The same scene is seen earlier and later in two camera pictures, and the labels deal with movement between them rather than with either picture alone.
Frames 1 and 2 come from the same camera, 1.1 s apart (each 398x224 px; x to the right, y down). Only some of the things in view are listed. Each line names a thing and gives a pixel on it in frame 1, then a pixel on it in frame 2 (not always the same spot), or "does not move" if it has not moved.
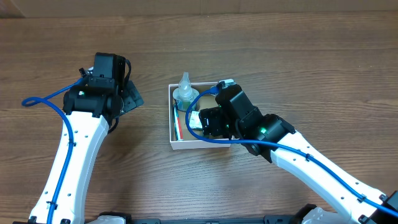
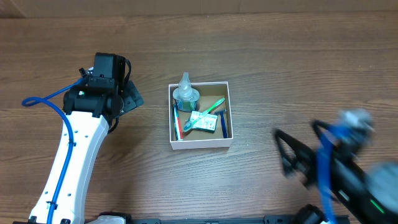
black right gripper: (206, 121) to (304, 162)
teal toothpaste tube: (178, 126) does not move
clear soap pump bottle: (185, 94) does not move
